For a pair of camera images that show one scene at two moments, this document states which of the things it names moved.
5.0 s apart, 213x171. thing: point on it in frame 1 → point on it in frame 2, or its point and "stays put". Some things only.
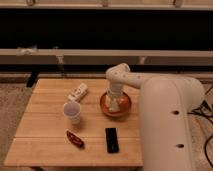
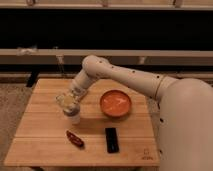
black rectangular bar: (112, 141) stays put
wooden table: (78, 121) stays put
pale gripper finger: (108, 100) → (60, 99)
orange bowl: (124, 104) stays put
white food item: (114, 107) → (69, 104)
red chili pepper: (79, 142) stays put
